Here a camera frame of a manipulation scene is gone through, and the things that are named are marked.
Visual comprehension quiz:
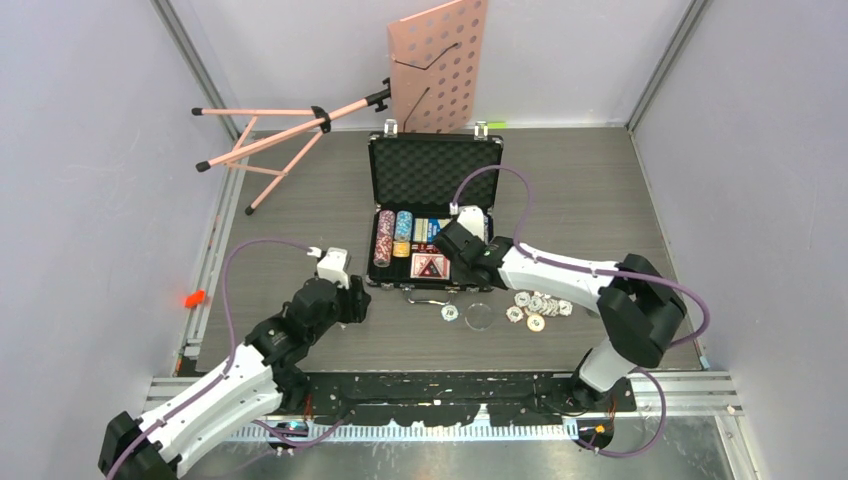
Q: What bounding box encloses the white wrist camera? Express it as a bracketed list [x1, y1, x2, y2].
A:
[457, 205, 488, 243]
[307, 247, 350, 289]

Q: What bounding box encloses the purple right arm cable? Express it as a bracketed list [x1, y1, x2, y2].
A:
[450, 164, 711, 460]

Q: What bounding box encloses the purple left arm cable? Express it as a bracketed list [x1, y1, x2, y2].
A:
[105, 238, 356, 480]

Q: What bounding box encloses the red backed card deck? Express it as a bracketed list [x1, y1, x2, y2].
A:
[410, 253, 450, 280]

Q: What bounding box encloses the pink perforated music stand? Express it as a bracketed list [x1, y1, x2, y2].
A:
[191, 1, 489, 214]

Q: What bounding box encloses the yellow chip stack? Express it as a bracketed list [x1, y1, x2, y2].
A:
[392, 241, 411, 258]

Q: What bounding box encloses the clear acrylic dealer disc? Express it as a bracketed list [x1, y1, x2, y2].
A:
[464, 302, 495, 331]

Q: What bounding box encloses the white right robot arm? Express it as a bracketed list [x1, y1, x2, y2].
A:
[434, 220, 687, 411]

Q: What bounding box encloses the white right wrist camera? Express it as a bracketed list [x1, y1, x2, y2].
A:
[457, 205, 488, 243]

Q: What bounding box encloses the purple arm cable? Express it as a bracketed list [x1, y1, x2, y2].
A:
[450, 164, 711, 460]
[105, 238, 356, 480]

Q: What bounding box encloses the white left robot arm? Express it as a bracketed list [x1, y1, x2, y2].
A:
[97, 275, 371, 479]

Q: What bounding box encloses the light blue chip stack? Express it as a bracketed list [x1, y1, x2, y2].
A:
[394, 211, 414, 242]

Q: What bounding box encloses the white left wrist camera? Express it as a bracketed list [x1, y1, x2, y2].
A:
[307, 247, 350, 289]

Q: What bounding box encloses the blue Texas Hold'em card deck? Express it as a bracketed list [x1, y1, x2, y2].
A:
[412, 218, 444, 244]

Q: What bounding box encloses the dark red chip stack left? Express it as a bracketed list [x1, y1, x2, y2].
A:
[372, 234, 393, 268]

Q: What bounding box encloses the black aluminium poker case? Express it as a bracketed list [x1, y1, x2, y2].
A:
[366, 120, 504, 293]

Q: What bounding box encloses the pile of loose poker chips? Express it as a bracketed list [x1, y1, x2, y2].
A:
[505, 291, 574, 333]

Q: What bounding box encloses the white 10 poker chip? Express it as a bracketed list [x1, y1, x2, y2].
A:
[440, 304, 459, 322]

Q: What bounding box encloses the triangular all in button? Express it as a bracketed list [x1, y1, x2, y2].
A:
[413, 255, 444, 279]

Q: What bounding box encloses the purple poker chip stack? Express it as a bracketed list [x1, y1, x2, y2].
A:
[377, 210, 396, 239]

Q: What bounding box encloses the orange clip on rail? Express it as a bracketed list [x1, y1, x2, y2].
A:
[183, 289, 206, 309]

